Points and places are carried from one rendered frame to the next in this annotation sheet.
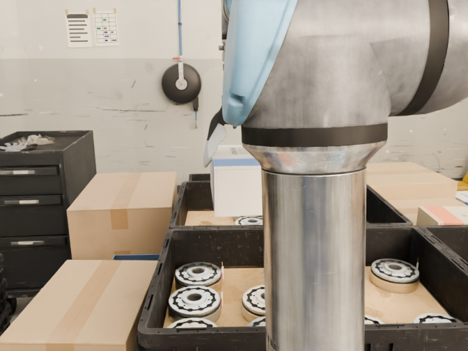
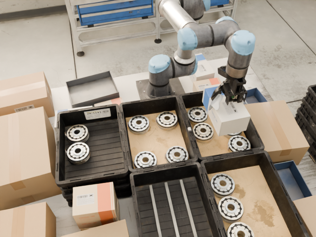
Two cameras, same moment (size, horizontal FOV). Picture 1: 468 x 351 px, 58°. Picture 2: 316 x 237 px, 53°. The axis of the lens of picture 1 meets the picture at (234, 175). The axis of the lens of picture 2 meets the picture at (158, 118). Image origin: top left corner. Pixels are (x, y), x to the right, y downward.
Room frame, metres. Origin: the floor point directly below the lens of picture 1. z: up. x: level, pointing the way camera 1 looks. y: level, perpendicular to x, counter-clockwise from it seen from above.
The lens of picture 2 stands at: (1.62, -0.41, 2.07)
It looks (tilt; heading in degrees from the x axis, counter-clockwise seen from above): 50 degrees down; 172
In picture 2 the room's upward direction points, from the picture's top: 1 degrees counter-clockwise
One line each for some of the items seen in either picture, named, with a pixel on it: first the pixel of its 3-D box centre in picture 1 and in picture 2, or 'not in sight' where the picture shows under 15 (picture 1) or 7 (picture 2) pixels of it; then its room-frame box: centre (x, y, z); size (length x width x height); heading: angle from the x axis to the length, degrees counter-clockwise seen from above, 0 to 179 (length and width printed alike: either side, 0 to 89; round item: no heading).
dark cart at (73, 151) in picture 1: (47, 218); not in sight; (2.22, 1.06, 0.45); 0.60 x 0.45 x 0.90; 5
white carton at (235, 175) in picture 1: (242, 176); (224, 108); (0.80, -0.02, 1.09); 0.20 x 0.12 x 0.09; 5
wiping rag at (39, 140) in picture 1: (36, 138); not in sight; (2.33, 1.12, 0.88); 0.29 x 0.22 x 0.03; 5
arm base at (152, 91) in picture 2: not in sight; (159, 85); (0.32, -0.22, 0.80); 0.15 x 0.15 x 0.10
